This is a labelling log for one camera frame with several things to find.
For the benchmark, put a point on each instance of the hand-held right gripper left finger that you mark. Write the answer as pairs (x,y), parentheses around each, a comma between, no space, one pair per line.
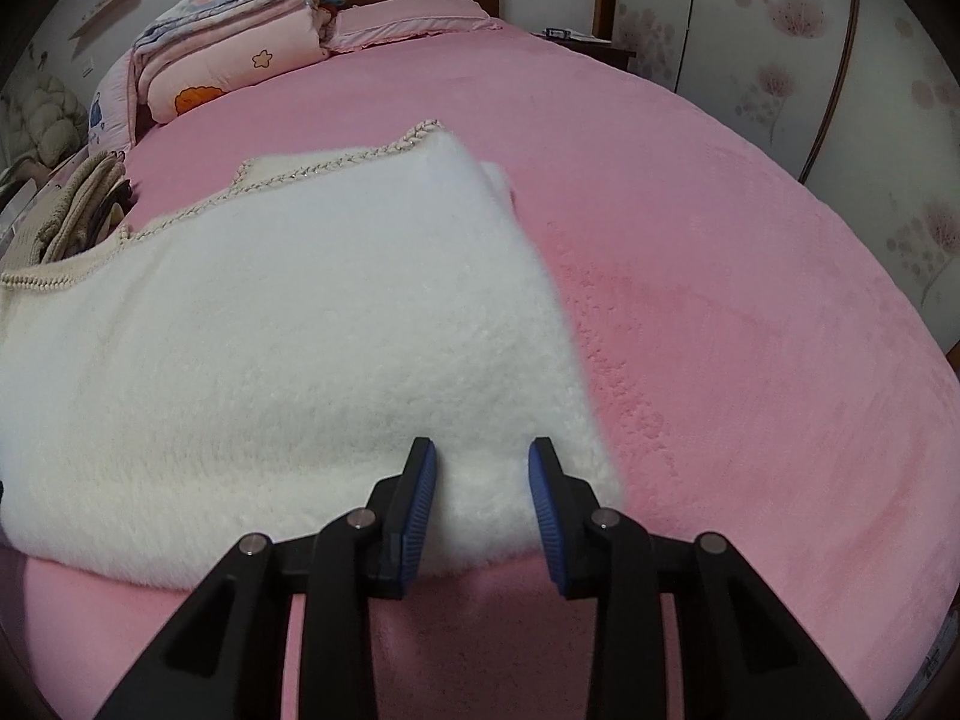
(416,517)

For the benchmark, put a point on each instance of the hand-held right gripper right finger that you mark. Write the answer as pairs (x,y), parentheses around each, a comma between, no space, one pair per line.
(547,517)

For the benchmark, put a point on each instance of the white fluffy cardigan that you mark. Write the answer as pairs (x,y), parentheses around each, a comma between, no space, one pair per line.
(300,360)

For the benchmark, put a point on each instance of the bed with pink sheet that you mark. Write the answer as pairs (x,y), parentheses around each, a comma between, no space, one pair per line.
(712,277)

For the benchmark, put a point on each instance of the folded beige garment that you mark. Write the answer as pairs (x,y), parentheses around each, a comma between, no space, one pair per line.
(101,210)

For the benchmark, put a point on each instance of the folded beige knit sweater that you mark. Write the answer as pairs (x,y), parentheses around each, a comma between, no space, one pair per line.
(67,202)

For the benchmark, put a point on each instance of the dark wooden nightstand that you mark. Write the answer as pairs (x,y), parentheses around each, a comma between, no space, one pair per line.
(592,49)

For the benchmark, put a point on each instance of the small dark box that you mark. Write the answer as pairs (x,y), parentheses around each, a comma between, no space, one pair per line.
(559,33)

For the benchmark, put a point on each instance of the folded pink star quilt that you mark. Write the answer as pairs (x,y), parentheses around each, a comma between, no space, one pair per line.
(240,64)

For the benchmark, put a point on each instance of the pink pillow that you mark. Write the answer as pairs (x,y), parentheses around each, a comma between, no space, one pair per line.
(412,22)

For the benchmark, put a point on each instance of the white storage cabinet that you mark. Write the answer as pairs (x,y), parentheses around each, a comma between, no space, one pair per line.
(19,195)

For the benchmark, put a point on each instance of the pink cushion with blue print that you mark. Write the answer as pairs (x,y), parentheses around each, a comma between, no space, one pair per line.
(109,105)

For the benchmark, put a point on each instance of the floral print wardrobe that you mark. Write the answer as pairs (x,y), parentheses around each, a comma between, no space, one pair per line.
(810,75)

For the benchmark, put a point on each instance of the pale green puffer jacket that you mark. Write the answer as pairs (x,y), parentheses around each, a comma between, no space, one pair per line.
(49,120)

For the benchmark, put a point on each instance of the white wall socket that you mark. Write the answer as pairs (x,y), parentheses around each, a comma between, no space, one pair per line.
(87,67)

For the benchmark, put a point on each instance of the white wall shelf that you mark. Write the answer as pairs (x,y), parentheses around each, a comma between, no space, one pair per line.
(109,11)

